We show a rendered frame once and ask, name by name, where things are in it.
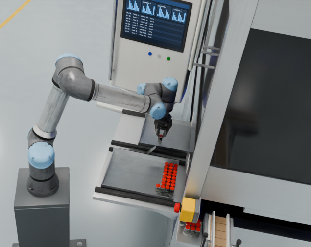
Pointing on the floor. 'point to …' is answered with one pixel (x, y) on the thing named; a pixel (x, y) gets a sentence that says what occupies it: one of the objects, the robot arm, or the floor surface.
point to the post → (218, 97)
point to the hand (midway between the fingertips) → (160, 134)
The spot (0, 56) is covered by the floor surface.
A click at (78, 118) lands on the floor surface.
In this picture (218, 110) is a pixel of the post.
